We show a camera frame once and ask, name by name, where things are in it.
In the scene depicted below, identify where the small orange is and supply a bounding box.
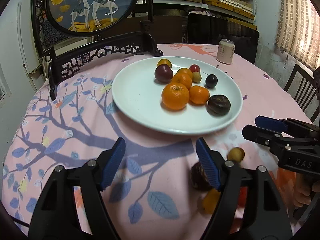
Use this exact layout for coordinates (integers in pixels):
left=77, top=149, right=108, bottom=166
left=171, top=73, right=192, bottom=90
left=177, top=68, right=193, bottom=79

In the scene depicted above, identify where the yellow orange lemon fruit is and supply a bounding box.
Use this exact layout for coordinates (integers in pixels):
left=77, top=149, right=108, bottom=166
left=200, top=189, right=221, bottom=215

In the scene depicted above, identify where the dark carved wooden chair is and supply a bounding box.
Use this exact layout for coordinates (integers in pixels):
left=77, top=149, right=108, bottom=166
left=48, top=21, right=163, bottom=101

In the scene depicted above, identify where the small tan longan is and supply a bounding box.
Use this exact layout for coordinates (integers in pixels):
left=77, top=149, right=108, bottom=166
left=192, top=72, right=202, bottom=83

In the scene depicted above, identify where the red cherry tomato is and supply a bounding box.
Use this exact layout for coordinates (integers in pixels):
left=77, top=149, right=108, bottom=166
left=189, top=64, right=200, bottom=73
left=238, top=187, right=247, bottom=208

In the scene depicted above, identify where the large dark red plum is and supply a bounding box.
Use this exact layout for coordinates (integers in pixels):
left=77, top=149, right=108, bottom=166
left=229, top=218, right=242, bottom=235

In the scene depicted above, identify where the black cabinet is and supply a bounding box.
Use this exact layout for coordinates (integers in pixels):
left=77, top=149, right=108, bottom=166
left=187, top=13, right=259, bottom=63

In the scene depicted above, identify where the dark cherry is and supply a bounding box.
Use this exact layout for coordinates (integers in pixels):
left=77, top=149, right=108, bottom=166
left=205, top=74, right=218, bottom=89

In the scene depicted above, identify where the pink printed tablecloth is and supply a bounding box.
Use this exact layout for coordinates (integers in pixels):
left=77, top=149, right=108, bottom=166
left=2, top=44, right=310, bottom=239

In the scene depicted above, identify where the round deer embroidery screen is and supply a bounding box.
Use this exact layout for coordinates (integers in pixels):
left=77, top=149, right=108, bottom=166
left=30, top=0, right=153, bottom=58

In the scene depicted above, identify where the large mandarin orange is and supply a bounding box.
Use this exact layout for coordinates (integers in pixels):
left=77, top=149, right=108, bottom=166
left=161, top=82, right=189, bottom=111

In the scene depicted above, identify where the small tan fruit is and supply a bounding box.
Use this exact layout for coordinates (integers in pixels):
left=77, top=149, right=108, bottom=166
left=227, top=147, right=245, bottom=163

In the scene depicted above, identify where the pink beverage can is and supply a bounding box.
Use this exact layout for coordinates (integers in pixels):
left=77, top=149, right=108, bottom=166
left=216, top=38, right=235, bottom=64

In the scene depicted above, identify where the yellow tomato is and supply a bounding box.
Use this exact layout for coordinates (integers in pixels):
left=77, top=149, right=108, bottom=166
left=157, top=59, right=172, bottom=68

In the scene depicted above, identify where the right human hand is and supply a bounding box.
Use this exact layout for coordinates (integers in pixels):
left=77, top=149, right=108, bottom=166
left=293, top=173, right=311, bottom=207

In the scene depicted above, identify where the wooden slat chair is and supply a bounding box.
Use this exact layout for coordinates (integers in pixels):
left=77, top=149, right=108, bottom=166
left=284, top=62, right=319, bottom=123

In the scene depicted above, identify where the white oval plate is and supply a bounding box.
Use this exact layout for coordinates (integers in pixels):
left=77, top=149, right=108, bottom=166
left=112, top=56, right=243, bottom=135

